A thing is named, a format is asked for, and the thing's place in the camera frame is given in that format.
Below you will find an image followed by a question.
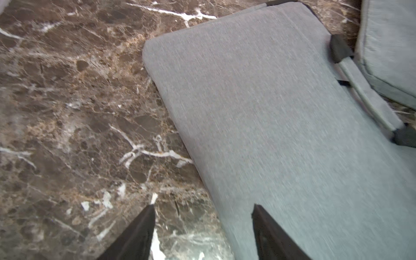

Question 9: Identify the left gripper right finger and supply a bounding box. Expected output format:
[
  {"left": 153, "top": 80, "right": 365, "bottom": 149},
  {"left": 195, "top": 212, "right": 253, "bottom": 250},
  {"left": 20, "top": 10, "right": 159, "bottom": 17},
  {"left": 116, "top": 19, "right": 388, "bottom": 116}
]
[{"left": 251, "top": 204, "right": 310, "bottom": 260}]

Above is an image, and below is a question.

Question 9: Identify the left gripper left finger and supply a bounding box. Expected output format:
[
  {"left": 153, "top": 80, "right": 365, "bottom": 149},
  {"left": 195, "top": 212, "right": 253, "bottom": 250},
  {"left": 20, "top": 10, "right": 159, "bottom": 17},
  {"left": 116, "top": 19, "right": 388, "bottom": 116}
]
[{"left": 97, "top": 204, "right": 156, "bottom": 260}]

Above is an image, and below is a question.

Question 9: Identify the grey laptop bag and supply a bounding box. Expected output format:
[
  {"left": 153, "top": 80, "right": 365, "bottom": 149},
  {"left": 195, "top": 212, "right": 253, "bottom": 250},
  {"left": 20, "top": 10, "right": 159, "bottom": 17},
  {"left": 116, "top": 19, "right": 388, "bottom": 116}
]
[
  {"left": 354, "top": 0, "right": 416, "bottom": 108},
  {"left": 143, "top": 1, "right": 416, "bottom": 260}
]

